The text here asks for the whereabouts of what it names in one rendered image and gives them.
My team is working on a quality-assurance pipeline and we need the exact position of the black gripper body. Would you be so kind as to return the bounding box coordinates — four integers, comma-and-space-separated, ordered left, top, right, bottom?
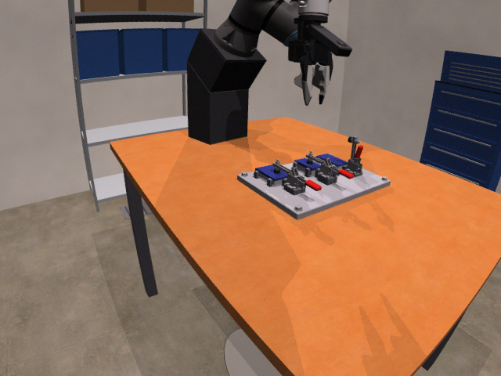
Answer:
288, 15, 331, 65

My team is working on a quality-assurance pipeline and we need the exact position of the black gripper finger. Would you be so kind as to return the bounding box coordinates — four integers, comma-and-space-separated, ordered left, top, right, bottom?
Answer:
312, 53, 333, 105
294, 51, 315, 106

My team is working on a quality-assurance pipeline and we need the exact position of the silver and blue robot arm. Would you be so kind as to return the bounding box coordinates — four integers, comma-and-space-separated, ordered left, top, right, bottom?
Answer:
214, 0, 352, 57

